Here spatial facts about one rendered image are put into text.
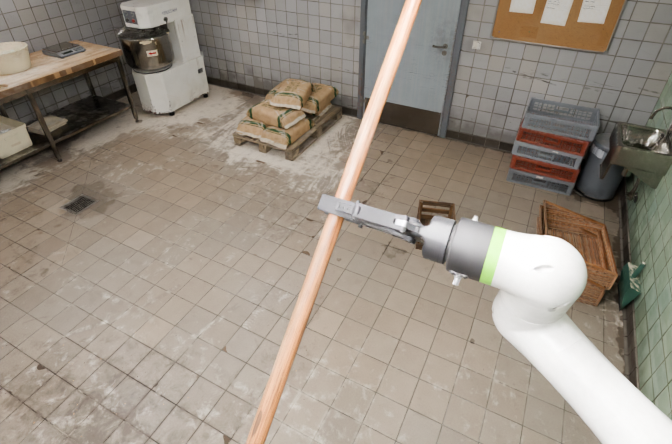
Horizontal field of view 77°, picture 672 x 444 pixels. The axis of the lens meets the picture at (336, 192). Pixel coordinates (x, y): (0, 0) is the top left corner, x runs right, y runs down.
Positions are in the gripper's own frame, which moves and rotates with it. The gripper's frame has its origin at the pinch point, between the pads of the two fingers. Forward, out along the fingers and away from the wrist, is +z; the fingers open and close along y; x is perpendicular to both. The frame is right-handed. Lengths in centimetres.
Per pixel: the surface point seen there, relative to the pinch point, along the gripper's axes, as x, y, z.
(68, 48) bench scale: 108, 222, 448
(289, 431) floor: -106, 167, 48
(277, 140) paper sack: 87, 306, 209
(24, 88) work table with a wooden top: 43, 180, 412
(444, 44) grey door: 238, 328, 76
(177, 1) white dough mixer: 215, 275, 390
